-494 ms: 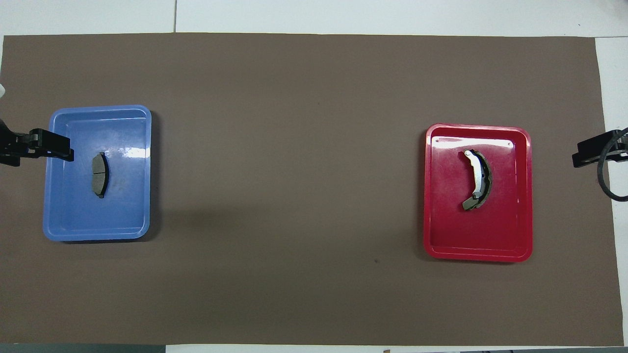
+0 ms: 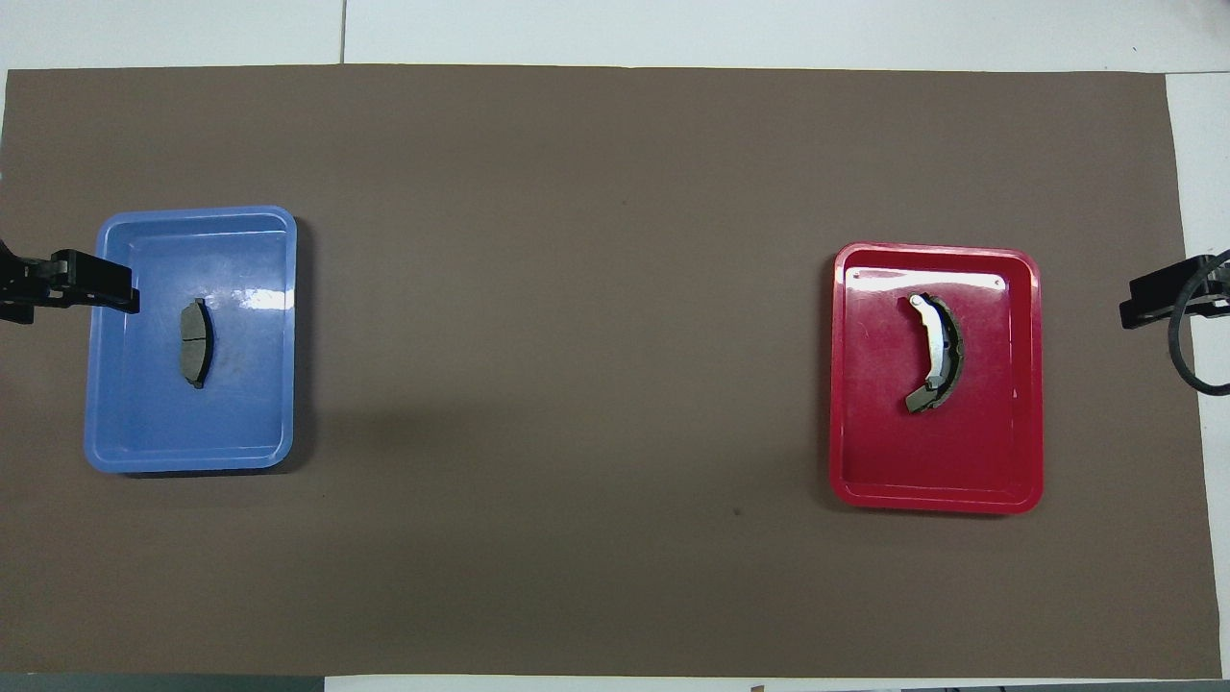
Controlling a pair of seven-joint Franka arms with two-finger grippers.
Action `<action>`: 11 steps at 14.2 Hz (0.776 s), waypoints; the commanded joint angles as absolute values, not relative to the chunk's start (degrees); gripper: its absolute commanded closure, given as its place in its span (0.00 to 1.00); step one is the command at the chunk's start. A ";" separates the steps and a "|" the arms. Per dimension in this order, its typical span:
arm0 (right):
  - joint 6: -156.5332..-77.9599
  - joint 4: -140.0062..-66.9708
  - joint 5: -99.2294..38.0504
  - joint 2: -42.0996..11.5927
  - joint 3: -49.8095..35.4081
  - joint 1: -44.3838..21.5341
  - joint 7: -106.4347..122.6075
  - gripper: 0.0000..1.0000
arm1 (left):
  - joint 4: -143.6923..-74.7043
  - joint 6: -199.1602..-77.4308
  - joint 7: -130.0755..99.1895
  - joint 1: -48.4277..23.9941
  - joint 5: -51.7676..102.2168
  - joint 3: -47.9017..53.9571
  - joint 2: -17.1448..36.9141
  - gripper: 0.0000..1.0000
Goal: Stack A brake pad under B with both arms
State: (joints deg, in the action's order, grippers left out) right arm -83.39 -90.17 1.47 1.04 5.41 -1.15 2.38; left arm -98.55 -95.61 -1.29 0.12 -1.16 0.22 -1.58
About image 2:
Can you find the dark grey brake pad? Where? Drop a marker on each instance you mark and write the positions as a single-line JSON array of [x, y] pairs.
[[195, 341]]

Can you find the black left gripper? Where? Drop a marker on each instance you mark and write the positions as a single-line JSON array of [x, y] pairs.
[[17, 288]]

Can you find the blue plastic tray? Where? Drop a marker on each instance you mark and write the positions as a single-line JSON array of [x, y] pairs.
[[240, 404]]

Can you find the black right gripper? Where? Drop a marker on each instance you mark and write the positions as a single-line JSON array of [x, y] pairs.
[[1220, 288]]

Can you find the curved brake shoe silver web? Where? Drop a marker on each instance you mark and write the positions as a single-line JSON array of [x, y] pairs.
[[934, 346]]

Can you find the red plastic tray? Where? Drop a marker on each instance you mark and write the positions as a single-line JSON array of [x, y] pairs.
[[874, 432]]

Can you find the brown table mat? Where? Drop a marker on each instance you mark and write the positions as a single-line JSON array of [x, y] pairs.
[[596, 336]]

